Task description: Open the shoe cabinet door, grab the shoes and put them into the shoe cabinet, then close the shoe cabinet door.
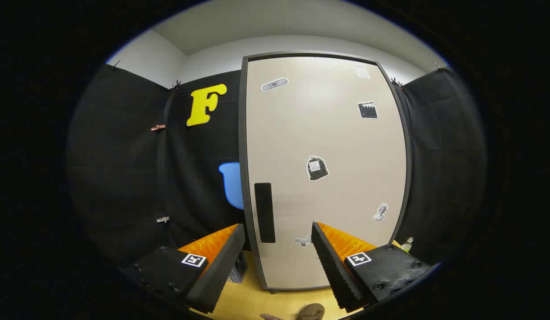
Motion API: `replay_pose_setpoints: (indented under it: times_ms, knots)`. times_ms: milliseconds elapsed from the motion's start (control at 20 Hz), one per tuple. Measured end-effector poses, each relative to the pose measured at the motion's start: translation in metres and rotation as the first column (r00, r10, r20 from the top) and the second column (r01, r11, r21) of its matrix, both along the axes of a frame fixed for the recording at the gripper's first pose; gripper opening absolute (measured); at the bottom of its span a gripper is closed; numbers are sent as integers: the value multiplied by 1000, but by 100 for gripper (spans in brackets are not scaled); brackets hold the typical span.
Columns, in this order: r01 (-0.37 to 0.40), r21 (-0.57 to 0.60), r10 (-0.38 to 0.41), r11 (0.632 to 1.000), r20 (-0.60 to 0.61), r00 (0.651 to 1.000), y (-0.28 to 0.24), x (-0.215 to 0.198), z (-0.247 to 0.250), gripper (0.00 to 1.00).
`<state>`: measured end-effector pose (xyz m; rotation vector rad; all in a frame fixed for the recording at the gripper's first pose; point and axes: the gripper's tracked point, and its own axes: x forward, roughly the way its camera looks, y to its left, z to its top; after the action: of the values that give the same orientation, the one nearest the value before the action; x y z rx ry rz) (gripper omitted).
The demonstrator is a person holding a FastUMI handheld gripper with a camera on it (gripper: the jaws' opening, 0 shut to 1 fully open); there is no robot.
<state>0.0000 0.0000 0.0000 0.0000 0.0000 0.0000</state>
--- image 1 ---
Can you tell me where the brown fuzzy shoe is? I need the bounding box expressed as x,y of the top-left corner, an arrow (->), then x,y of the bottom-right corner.
296,304 -> 325,320

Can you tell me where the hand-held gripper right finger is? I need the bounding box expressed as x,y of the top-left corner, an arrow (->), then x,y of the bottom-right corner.
311,222 -> 435,313

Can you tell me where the grey shoe cabinet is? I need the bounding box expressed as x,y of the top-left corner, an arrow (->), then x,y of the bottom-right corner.
238,51 -> 414,295

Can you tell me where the beige shoe cabinet door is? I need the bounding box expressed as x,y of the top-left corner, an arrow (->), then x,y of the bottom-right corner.
246,56 -> 407,289

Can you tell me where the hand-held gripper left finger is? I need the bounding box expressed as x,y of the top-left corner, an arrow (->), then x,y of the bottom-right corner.
119,224 -> 246,314

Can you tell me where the black backdrop cloth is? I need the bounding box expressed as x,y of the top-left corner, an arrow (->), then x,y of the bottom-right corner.
66,62 -> 486,267

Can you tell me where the blue book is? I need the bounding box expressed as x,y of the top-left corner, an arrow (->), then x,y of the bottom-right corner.
229,250 -> 248,284

